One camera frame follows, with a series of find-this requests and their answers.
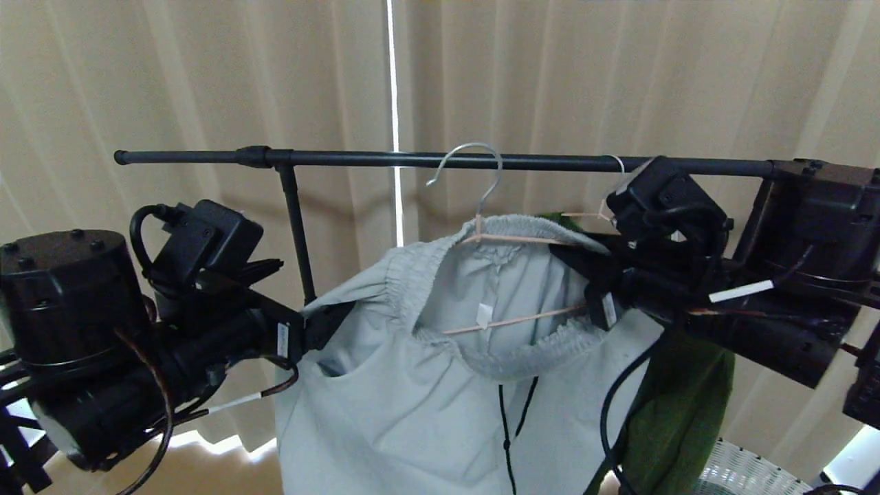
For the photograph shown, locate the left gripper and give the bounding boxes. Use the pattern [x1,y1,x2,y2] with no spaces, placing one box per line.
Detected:
[164,257,358,387]

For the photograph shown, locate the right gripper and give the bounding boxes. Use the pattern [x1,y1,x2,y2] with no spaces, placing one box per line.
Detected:
[583,263,693,332]

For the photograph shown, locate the pink clothes hanger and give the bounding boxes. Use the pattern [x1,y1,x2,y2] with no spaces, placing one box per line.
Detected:
[560,155,628,226]
[426,142,593,337]

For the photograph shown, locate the green long-sleeved shirt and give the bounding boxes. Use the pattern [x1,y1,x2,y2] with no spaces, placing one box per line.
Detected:
[542,210,737,495]

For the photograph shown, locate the pale grey garment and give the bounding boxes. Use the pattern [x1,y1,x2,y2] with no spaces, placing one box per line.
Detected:
[274,214,665,495]

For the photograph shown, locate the black clothes rack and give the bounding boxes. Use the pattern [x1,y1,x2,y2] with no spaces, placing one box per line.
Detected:
[113,145,880,307]

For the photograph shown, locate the white laundry basket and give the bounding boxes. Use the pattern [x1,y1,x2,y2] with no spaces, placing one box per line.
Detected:
[690,437,868,495]

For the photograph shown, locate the beige curtain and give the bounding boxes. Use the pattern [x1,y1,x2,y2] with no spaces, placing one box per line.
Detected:
[0,0,880,482]

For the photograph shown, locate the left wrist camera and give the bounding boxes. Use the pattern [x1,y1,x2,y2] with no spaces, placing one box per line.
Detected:
[147,199,266,293]

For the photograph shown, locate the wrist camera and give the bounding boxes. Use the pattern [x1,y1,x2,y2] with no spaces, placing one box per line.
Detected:
[147,199,266,293]
[606,155,734,243]

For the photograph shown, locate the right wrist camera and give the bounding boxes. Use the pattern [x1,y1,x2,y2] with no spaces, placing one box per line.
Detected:
[606,155,734,243]

